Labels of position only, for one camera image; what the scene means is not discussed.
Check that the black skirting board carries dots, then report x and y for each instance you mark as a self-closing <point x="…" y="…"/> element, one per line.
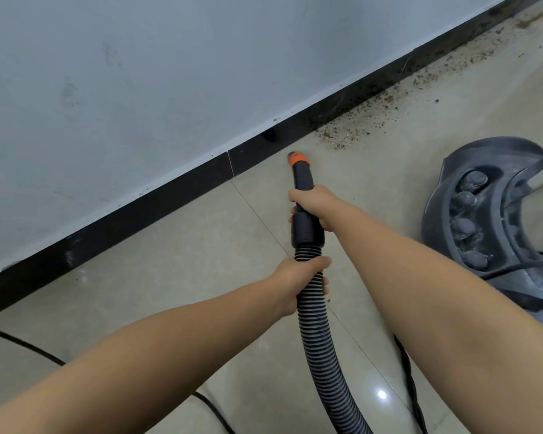
<point x="117" y="225"/>

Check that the grey vacuum cleaner orange knobs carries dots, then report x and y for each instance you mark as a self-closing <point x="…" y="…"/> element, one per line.
<point x="439" y="207"/>

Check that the brown dirt debris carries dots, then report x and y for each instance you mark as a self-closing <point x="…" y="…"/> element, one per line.
<point x="339" y="133"/>

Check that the person's left forearm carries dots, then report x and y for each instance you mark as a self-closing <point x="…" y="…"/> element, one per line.
<point x="140" y="370"/>

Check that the person's left hand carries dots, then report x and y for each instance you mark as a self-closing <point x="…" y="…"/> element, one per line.
<point x="289" y="284"/>

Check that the person's right hand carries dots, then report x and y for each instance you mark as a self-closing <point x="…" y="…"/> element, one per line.
<point x="326" y="205"/>

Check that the person's right forearm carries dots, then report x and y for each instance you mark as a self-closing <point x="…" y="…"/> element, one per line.
<point x="457" y="320"/>

